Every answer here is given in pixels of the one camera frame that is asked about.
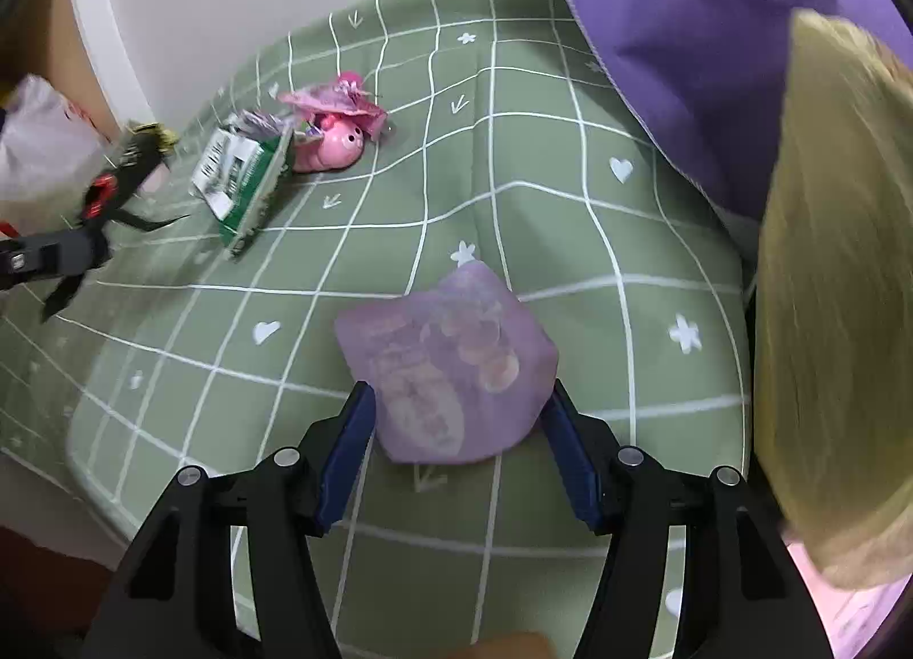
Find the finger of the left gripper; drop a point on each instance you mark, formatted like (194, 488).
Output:
(68, 285)
(132, 220)

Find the pink candy wrapper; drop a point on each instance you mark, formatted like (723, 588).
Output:
(345, 98)

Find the purple snack wrapper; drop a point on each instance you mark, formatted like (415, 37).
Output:
(460, 372)

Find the green grid bed sheet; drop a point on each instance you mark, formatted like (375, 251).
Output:
(508, 145)

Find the purple pillow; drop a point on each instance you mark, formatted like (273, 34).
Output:
(706, 79)

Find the white plastic trash bag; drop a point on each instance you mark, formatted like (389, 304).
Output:
(50, 155)

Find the pink caterpillar toy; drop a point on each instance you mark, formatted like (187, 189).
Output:
(332, 144)

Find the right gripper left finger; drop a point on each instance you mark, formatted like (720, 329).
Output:
(221, 567)

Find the green white milk carton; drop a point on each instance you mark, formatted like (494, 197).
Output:
(239, 170)

